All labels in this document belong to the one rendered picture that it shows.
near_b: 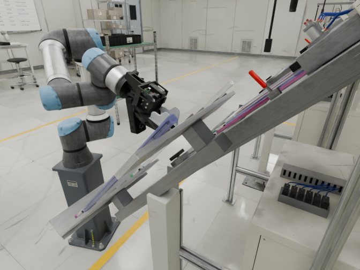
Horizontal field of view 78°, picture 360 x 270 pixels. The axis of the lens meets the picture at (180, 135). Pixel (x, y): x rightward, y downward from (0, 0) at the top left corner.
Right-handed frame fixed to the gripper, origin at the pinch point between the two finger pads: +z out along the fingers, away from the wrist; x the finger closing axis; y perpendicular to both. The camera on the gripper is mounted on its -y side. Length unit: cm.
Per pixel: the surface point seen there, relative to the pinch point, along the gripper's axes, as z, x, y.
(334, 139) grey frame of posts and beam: 50, 84, -6
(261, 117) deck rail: 14.7, 12.9, 12.4
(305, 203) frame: 45, 28, -11
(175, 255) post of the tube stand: 20.9, -10.0, -27.6
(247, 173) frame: 30, 83, -57
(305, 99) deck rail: 19.9, 13.0, 22.1
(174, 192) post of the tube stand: 10.1, -9.5, -7.1
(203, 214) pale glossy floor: 26, 61, -93
